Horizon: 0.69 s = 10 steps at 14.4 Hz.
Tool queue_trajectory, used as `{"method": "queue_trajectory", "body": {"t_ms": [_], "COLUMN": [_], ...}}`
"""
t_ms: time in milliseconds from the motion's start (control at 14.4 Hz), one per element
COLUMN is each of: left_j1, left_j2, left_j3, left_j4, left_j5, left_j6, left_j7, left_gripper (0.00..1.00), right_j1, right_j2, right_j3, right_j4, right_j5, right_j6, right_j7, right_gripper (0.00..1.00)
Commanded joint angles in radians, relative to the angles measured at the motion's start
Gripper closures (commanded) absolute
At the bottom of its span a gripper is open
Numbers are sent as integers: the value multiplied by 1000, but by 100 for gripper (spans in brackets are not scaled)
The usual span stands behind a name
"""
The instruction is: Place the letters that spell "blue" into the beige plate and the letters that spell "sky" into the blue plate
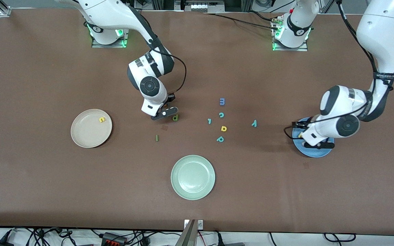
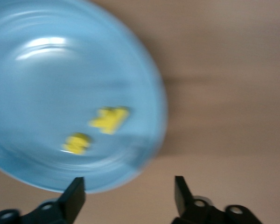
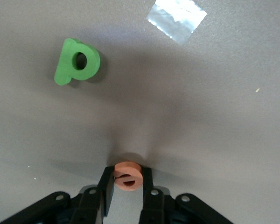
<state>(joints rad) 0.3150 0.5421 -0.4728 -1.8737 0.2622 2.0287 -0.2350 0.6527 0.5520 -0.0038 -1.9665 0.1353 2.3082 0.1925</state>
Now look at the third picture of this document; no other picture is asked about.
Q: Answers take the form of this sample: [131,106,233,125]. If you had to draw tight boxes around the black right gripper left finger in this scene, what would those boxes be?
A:
[0,166,115,224]

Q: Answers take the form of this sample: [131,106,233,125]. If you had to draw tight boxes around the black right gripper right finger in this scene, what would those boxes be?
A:
[140,168,234,224]

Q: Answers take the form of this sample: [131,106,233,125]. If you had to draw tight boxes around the orange foam letter e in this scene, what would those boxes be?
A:
[113,162,143,192]

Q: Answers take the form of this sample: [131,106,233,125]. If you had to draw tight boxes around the green foam letter p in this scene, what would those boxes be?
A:
[54,38,101,86]

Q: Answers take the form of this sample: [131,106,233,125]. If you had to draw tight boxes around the clear tape patch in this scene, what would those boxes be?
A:
[146,0,208,45]

